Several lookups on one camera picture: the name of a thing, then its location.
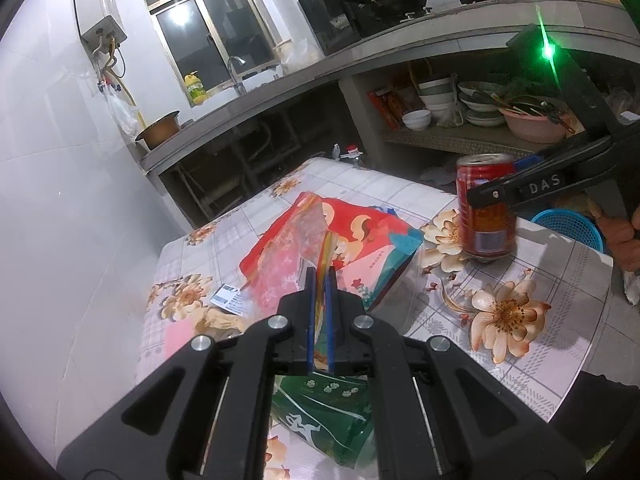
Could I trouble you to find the person's right hand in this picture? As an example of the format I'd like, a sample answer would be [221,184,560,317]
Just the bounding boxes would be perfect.
[589,204,640,274]

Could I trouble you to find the clear plastic zip bag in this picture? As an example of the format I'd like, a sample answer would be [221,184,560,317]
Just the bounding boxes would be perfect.
[241,191,351,326]

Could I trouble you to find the stack of white dishes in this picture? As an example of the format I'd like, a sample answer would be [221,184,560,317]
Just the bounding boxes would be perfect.
[457,80,509,127]

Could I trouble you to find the pink plastic basin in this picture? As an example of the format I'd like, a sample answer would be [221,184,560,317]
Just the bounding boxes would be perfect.
[497,106,577,144]

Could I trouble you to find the metal framed window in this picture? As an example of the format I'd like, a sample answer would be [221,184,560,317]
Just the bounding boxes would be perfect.
[134,0,282,102]

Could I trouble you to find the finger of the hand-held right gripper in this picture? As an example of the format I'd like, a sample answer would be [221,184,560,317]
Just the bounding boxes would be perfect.
[513,153,552,169]
[469,134,622,212]

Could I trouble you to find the green plastic package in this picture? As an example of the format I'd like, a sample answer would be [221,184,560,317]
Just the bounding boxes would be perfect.
[270,372,377,467]

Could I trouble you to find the bundle of dark chopsticks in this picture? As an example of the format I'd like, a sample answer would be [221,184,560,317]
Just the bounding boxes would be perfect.
[472,90,577,134]

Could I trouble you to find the sink faucet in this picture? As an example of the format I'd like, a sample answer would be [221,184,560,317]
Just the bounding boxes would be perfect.
[226,55,249,96]

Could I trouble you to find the black wok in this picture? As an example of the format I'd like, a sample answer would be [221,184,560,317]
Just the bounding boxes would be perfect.
[335,0,429,17]

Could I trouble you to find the yellow hose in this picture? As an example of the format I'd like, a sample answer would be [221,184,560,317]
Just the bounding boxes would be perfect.
[101,51,147,128]

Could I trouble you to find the yellow dish soap bottle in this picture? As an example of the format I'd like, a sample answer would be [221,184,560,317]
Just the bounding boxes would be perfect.
[183,70,208,107]

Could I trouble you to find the gas stove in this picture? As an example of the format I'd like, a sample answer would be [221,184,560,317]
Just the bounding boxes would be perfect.
[349,2,434,39]

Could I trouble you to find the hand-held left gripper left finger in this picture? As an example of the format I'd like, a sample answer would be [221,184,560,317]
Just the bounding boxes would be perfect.
[57,266,318,480]

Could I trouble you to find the small white blue packet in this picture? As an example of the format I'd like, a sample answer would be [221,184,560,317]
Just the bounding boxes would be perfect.
[209,282,252,319]

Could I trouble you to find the white wall water heater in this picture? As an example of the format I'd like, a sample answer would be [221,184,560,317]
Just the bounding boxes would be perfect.
[71,0,129,59]

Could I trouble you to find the red and teal package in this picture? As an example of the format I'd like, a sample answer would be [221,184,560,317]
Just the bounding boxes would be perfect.
[240,191,426,312]

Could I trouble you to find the concrete kitchen counter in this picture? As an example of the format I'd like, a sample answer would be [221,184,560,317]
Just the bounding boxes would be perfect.
[139,0,640,196]

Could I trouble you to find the tan paper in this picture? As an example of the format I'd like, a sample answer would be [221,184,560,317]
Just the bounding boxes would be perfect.
[194,305,247,337]

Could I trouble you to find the crumpled white plastic bag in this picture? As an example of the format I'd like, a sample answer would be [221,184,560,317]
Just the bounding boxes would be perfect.
[419,164,459,187]

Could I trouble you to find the perforated grey shelf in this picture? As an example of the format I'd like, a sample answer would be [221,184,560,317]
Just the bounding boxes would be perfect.
[380,124,568,157]

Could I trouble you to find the translucent plastic bag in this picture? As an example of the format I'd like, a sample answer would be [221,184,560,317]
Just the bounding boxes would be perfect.
[106,86,139,137]

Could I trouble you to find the black countertop cabinet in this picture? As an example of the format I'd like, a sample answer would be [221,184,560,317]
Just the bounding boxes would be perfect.
[290,0,387,57]

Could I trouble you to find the red snack packet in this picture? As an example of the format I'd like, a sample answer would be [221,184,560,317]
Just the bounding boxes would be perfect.
[366,86,427,132]

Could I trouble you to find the blue mesh basket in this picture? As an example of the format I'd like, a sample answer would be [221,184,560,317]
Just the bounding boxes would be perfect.
[529,208,607,254]

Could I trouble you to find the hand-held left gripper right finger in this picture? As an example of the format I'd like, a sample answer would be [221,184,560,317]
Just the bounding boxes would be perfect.
[324,266,587,480]

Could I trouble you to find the stack of white bowls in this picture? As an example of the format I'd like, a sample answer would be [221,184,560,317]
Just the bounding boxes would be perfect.
[417,76,459,111]

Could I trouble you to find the small white bowl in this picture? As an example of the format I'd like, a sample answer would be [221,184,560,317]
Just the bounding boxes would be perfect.
[401,108,433,132]

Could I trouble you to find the red drink can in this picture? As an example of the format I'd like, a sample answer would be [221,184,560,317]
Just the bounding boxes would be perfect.
[456,153,519,264]

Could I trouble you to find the sink drain pipes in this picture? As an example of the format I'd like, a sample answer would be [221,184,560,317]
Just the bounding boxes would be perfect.
[232,109,303,193]

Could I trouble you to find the plastic cooking oil bottle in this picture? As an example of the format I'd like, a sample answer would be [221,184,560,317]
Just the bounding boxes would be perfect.
[331,143,367,167]

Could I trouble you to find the copper metal pot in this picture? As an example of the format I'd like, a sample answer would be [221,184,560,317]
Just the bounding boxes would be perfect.
[134,109,182,152]

